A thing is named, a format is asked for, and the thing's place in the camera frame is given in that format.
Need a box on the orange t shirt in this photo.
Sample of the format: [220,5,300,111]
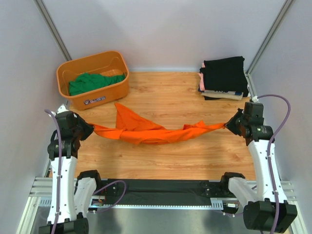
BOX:
[93,103,225,145]

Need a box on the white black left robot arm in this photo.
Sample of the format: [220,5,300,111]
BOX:
[39,106,103,234]

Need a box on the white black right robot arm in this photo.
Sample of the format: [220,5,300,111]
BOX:
[219,101,297,234]

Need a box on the beige folded t shirt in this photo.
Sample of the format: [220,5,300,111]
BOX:
[201,90,244,100]

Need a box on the black bottom folded t shirt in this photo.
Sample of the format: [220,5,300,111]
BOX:
[203,95,252,101]

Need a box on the black folded t shirt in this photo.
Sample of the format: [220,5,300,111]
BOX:
[203,95,252,101]
[199,56,249,97]

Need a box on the green t shirt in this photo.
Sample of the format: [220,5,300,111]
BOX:
[69,73,125,96]

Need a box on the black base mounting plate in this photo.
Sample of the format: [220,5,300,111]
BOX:
[96,179,234,206]

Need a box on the orange plastic basket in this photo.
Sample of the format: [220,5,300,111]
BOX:
[57,51,129,110]

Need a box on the aluminium right corner post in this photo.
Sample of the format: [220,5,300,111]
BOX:
[246,0,295,75]

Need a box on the aluminium corner post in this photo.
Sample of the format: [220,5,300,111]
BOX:
[34,0,72,61]
[246,0,295,75]

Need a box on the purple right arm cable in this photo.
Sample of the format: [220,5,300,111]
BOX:
[223,94,292,234]

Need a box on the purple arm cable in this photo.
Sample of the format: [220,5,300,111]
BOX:
[44,109,128,234]
[223,94,292,234]

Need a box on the aluminium right side rail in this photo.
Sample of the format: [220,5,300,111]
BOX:
[246,73,281,181]

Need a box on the aluminium front frame rail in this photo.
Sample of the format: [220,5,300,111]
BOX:
[29,177,296,201]

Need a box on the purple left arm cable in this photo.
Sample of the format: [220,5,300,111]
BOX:
[44,109,128,234]

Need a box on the white slotted cable duct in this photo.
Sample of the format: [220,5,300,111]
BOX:
[39,197,225,210]

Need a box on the aluminium left corner post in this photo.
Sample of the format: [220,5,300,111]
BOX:
[34,0,72,61]

